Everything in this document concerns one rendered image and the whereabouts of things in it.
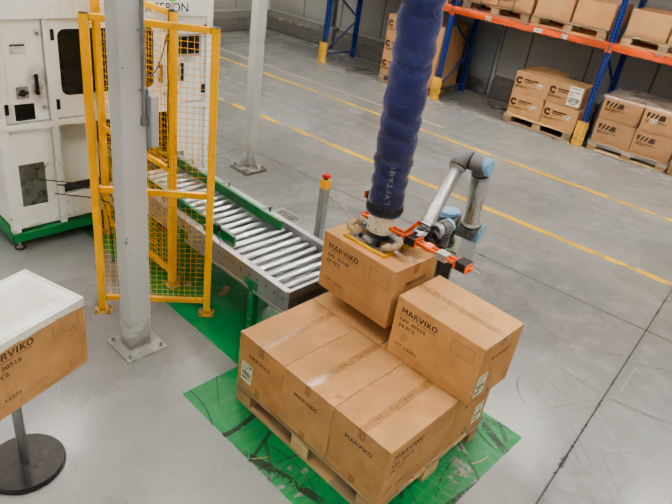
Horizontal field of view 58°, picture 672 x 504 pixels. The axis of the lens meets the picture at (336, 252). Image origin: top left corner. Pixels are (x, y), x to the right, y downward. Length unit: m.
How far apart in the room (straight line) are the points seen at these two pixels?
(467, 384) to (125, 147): 2.32
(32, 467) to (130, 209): 1.51
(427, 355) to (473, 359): 0.31
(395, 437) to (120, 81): 2.36
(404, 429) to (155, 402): 1.62
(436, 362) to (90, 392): 2.15
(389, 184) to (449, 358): 1.03
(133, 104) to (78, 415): 1.86
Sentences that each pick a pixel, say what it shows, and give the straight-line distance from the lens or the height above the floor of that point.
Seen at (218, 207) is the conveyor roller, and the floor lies 0.55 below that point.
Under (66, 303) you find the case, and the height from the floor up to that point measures 1.02.
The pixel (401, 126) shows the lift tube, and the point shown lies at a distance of 3.37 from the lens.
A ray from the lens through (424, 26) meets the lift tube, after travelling 3.26.
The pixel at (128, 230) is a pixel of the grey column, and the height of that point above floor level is 0.95.
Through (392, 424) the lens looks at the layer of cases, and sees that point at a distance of 3.28.
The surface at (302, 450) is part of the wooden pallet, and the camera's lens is 3.71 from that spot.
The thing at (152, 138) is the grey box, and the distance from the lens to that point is 3.69.
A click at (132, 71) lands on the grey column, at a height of 1.91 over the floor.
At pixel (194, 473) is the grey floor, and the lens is 3.67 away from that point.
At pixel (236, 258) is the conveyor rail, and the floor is 0.58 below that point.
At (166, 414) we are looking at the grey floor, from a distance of 3.98.
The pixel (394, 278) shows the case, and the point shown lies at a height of 1.03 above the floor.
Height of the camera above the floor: 2.83
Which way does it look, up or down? 30 degrees down
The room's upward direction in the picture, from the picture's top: 9 degrees clockwise
